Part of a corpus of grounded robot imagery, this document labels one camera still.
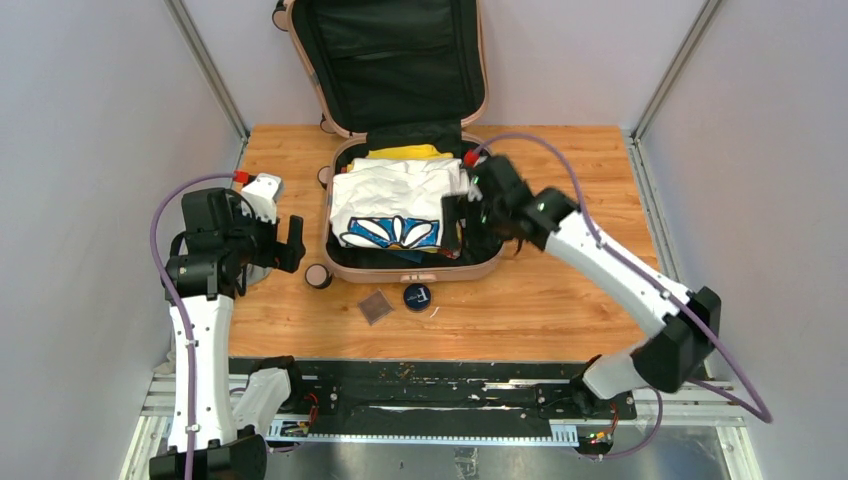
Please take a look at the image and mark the pink suitcase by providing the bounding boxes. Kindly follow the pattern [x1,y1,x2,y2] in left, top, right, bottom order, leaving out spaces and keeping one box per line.
[272,1,504,283]

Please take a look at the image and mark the white t-shirt blue print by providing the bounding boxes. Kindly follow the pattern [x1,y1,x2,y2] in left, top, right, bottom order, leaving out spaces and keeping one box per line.
[329,158,463,253]

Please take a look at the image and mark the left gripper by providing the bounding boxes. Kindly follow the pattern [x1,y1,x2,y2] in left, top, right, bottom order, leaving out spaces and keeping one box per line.
[224,197,305,272]

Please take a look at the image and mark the dark blue garment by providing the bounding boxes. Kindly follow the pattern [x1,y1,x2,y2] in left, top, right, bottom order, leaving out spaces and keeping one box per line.
[385,249,425,264]

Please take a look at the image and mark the red white tie-dye shorts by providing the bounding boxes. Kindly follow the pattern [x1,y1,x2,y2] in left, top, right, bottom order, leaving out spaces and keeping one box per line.
[438,222,463,259]

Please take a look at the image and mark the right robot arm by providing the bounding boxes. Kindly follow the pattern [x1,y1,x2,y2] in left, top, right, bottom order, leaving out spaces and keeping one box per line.
[459,156,721,418]

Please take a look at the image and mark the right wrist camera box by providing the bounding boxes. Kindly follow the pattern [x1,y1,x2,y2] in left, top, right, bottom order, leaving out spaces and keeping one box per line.
[457,169,483,202]

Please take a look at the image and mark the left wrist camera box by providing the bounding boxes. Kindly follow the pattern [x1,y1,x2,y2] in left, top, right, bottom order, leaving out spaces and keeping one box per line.
[240,173,284,225]

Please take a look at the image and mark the yellow garment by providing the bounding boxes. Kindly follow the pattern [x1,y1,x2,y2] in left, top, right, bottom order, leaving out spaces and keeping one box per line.
[366,144,455,161]

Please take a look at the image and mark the grey cloth garment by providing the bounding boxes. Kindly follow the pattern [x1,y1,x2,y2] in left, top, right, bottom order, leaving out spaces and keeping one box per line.
[153,265,272,375]

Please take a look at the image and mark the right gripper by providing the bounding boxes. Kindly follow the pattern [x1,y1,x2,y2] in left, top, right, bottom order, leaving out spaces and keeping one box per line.
[441,191,512,251]

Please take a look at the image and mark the round dark blue tin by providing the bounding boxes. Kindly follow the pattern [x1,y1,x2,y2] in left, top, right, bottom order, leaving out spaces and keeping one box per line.
[402,283,432,313]

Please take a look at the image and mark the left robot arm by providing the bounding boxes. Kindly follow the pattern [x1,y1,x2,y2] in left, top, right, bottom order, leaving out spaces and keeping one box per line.
[149,180,307,479]

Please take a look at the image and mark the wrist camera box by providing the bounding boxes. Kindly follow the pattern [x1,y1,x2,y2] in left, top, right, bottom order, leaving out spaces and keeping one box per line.
[457,169,483,202]
[240,173,284,225]

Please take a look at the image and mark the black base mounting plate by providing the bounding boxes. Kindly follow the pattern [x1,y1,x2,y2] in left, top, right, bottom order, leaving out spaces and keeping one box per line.
[241,359,639,439]

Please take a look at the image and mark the aluminium frame rails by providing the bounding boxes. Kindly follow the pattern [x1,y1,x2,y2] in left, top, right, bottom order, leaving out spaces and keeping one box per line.
[119,377,763,480]

